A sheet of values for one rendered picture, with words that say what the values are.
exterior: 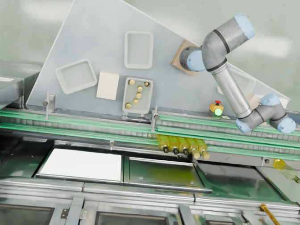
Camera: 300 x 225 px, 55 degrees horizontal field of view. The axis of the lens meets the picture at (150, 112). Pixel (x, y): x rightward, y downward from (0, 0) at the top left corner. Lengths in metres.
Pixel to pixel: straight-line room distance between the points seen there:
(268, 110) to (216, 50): 0.38
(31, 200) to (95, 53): 0.96
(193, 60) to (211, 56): 0.40
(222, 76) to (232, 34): 0.18
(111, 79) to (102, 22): 0.35
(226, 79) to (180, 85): 0.71
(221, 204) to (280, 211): 0.31
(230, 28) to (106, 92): 0.92
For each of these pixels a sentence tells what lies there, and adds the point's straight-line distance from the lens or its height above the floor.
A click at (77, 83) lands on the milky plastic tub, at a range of 1.93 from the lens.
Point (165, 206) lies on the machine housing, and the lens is 1.46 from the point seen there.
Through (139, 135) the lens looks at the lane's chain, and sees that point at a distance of 1.86.
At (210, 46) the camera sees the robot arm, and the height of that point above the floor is 1.45.
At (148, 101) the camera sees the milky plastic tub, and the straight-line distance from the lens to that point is 1.85.
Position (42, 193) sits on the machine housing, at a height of 1.43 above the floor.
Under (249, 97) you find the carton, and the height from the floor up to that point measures 1.09.
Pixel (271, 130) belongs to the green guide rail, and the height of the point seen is 0.94.
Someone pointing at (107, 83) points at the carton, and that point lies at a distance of 1.83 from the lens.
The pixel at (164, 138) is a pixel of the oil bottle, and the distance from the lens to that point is 1.75.
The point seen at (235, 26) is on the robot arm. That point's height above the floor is 1.46.
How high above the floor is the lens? 2.63
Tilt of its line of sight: 73 degrees down
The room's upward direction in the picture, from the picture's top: 163 degrees clockwise
